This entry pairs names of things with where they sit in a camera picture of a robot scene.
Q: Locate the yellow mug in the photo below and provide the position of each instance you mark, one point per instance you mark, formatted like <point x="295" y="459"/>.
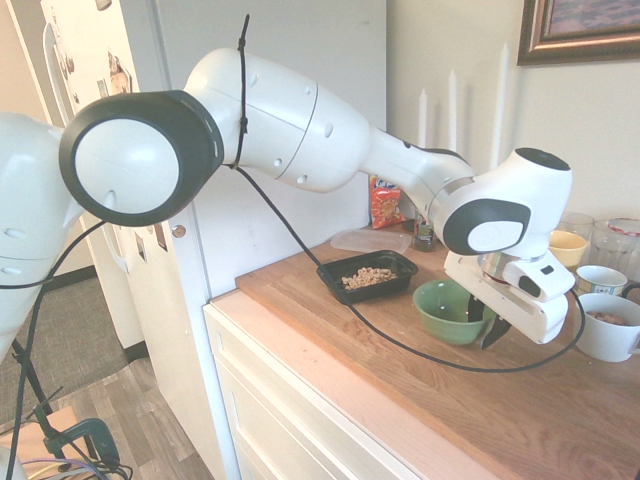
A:
<point x="567" y="247"/>

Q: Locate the dark object behind teacup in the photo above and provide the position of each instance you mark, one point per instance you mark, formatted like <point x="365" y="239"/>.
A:
<point x="633" y="292"/>

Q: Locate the round copper knob magnet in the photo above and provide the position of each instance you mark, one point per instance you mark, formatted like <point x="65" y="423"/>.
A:
<point x="178" y="231"/>

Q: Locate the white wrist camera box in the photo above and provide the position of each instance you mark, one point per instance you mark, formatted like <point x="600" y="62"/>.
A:
<point x="542" y="277"/>

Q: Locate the green clamp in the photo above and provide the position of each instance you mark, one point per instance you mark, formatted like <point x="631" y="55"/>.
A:
<point x="97" y="435"/>

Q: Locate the orange red snack bag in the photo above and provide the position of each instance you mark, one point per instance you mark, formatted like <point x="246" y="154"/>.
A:
<point x="386" y="207"/>

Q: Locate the cereal in white mug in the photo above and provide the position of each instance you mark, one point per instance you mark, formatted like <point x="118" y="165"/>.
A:
<point x="607" y="317"/>

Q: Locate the spice jar with black lid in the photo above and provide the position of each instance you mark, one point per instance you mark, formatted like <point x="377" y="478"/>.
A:
<point x="425" y="240"/>

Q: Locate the white kitchen cabinet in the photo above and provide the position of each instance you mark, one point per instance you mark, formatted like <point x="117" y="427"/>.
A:
<point x="280" y="410"/>

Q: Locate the small photo fridge magnet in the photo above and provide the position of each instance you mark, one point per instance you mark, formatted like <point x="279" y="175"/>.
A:
<point x="102" y="88"/>

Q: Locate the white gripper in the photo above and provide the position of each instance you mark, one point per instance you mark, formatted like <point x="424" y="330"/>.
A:
<point x="520" y="312"/>

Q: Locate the green ceramic bowl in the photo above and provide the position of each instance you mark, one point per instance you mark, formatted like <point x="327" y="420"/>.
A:
<point x="440" y="307"/>

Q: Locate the clear plastic lid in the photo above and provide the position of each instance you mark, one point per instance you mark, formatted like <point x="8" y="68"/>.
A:
<point x="370" y="239"/>

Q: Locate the large photo fridge magnet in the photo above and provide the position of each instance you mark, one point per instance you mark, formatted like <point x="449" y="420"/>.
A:
<point x="120" y="77"/>

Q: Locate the wooden framed picture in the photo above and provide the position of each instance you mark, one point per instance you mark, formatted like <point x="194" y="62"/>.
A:
<point x="535" y="30"/>

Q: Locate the white patterned teacup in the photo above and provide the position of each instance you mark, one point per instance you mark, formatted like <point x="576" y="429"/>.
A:
<point x="600" y="285"/>

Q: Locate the dark red fridge magnet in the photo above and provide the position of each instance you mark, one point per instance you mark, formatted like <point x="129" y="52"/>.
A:
<point x="160" y="236"/>

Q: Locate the large white mug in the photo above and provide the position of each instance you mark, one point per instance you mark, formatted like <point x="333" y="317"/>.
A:
<point x="607" y="340"/>

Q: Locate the white refrigerator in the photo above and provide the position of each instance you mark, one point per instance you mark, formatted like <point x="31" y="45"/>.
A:
<point x="300" y="30"/>

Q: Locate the grey floor mat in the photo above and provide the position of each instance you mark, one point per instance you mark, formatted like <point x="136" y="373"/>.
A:
<point x="75" y="330"/>

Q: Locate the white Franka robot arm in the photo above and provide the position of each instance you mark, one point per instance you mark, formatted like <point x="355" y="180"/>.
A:
<point x="300" y="130"/>

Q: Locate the clear glass with red-rimmed lid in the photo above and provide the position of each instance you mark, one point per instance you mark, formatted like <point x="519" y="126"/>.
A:
<point x="612" y="250"/>

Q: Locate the medium white candle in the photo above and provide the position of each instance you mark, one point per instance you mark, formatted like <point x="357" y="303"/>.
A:
<point x="452" y="110"/>

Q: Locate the small rectangular fridge magnet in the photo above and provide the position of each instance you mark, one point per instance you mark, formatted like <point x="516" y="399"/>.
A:
<point x="141" y="248"/>

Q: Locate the clear drinking glass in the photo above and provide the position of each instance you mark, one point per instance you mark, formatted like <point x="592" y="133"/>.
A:
<point x="577" y="222"/>

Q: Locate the tall white candle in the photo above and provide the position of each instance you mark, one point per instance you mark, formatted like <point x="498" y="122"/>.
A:
<point x="500" y="100"/>

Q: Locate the black tripod stand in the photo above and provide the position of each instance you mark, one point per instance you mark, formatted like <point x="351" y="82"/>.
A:
<point x="27" y="370"/>

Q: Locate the black plastic food box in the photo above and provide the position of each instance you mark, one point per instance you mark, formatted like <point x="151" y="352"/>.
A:
<point x="360" y="295"/>

